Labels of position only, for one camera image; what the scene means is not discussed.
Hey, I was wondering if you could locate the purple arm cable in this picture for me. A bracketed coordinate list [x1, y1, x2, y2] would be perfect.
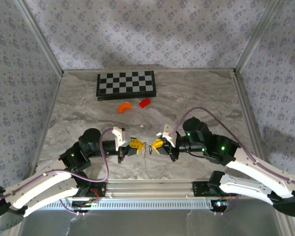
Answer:
[171, 107, 295, 216]
[0, 128, 114, 227]

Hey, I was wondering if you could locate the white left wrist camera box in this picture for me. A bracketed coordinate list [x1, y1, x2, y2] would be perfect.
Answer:
[112, 126, 131, 152]

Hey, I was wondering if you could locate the slotted grey cable duct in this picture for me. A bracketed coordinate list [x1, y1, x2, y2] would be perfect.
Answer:
[39, 198, 228, 211]

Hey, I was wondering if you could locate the small circuit board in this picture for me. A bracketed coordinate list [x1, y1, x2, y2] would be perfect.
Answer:
[72, 200, 99, 209]
[212, 200, 231, 209]

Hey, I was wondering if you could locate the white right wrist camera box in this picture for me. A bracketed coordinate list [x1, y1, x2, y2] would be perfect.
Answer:
[156, 124, 180, 148]

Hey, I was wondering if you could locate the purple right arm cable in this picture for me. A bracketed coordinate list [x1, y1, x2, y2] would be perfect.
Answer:
[171, 107, 295, 216]

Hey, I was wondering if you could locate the aluminium mounting rail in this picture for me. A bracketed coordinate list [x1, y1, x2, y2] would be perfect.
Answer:
[63, 178, 227, 199]

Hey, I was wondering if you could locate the grey metal sheet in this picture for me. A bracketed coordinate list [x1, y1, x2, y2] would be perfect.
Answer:
[14, 208, 290, 236]

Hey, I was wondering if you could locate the long aluminium edge rail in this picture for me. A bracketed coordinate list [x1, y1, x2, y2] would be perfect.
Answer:
[62, 68, 236, 73]

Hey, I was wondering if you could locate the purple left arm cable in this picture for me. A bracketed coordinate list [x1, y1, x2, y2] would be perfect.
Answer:
[0, 128, 114, 227]

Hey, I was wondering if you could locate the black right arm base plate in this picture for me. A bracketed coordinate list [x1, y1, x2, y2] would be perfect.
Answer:
[193, 181, 213, 197]

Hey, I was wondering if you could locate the double aluminium side rail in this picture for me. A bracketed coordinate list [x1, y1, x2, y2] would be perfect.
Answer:
[232, 70, 268, 173]

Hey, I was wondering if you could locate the thin aluminium side rail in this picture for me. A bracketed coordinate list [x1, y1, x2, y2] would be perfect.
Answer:
[30, 72, 64, 173]

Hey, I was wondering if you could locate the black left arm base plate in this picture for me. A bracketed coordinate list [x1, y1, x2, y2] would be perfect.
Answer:
[87, 181, 107, 197]

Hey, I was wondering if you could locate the aluminium frame post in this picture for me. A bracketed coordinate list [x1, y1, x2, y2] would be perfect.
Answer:
[14, 0, 65, 76]
[234, 0, 285, 74]

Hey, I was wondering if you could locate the orange curved plastic block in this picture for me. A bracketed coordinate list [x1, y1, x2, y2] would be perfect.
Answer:
[117, 102, 132, 113]

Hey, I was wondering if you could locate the black and white chessboard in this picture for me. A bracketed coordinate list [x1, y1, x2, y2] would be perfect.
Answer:
[96, 70, 157, 101]

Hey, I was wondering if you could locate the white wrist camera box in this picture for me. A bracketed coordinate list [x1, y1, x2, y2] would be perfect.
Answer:
[112, 126, 131, 152]
[156, 124, 180, 148]

